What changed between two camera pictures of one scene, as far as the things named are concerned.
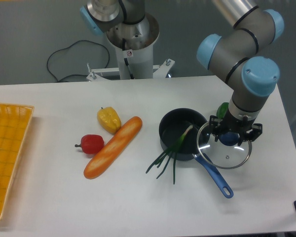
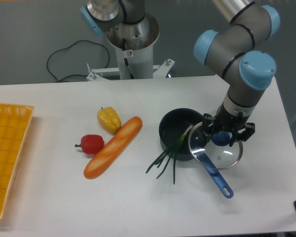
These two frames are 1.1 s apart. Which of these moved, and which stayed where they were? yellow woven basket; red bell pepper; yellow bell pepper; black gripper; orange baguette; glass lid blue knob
Moved: glass lid blue knob; black gripper
Stayed: yellow woven basket; yellow bell pepper; orange baguette; red bell pepper
